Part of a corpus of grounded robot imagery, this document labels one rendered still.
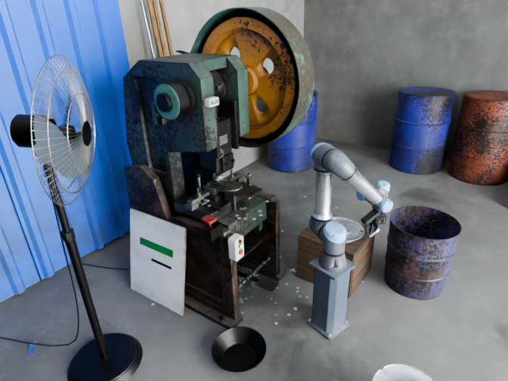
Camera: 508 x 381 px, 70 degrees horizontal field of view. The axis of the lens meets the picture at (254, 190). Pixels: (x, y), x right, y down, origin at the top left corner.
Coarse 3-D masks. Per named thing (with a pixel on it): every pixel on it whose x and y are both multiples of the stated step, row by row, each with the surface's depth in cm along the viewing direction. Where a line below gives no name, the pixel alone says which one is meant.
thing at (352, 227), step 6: (342, 222) 252; (348, 222) 252; (354, 222) 251; (348, 228) 244; (354, 228) 244; (360, 228) 244; (348, 234) 238; (354, 234) 238; (360, 234) 238; (348, 240) 231
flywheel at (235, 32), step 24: (240, 24) 210; (264, 24) 202; (216, 48) 230; (240, 48) 220; (264, 48) 211; (288, 48) 201; (264, 72) 219; (288, 72) 204; (264, 96) 224; (288, 96) 210; (264, 120) 230; (288, 120) 223
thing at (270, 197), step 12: (264, 192) 240; (276, 204) 232; (276, 216) 236; (264, 228) 247; (276, 228) 240; (264, 240) 250; (276, 240) 244; (252, 252) 263; (264, 252) 254; (276, 252) 248; (240, 264) 274; (252, 264) 267; (276, 264) 252; (276, 276) 256
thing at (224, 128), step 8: (224, 120) 204; (224, 128) 205; (224, 136) 207; (224, 144) 209; (224, 152) 210; (200, 160) 213; (208, 160) 210; (216, 160) 206; (224, 160) 207; (232, 160) 212; (208, 168) 212; (216, 168) 208; (224, 168) 209
